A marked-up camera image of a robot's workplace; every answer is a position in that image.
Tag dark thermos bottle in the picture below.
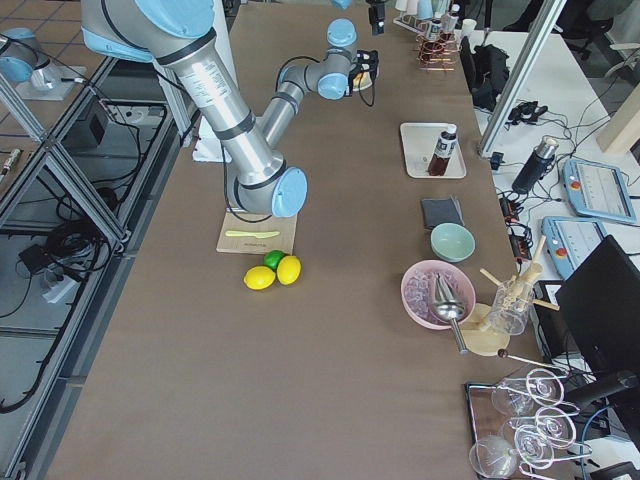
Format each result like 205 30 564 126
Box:
511 136 559 195

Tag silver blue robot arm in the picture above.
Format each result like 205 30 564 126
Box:
1 27 86 101
81 1 378 218

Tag aluminium frame post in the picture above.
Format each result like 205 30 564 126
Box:
478 0 566 159

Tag cream rectangular tray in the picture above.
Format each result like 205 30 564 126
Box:
399 122 467 180

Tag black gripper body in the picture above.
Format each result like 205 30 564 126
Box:
349 50 379 93

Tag mint green bowl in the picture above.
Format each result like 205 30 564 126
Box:
430 223 476 263

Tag upper blue teach pendant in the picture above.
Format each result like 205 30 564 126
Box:
562 158 637 224

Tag blue teach pendant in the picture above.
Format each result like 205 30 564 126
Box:
562 158 637 224
541 216 607 280

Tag dark sauce bottle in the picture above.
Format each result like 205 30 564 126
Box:
427 124 457 176

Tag clear glass mug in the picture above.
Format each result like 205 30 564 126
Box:
487 280 533 335

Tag pink bowl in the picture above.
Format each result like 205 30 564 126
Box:
401 260 476 330

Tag lower yellow lemon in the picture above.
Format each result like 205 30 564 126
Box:
243 265 276 291

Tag bottle in wire rack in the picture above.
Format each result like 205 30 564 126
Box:
426 16 442 51

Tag lower blue teach pendant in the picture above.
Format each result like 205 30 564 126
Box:
541 216 607 280

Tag copper wire bottle rack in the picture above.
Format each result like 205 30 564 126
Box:
416 34 459 72

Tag yellow lemon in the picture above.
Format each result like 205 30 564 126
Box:
243 265 276 291
276 255 302 285

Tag clear ice cubes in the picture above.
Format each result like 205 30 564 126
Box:
402 268 452 330

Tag wooden cutting board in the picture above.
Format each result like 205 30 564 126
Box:
216 212 297 255

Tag green lime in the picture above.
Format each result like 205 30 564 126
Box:
263 250 287 271

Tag yellow plastic knife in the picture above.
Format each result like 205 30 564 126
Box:
224 230 281 239

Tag upper yellow lemon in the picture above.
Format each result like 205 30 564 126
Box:
276 255 302 285

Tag wooden cup holder stand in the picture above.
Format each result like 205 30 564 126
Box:
461 235 560 356

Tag cocktail glass set tray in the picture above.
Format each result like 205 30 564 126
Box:
465 366 592 479

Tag grey folded cloth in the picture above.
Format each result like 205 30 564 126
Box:
420 196 465 230

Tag steel funnel jigger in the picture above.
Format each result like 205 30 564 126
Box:
432 274 469 355

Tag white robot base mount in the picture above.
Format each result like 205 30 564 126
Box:
192 117 231 163

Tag black monitor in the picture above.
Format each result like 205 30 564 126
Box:
557 235 639 373

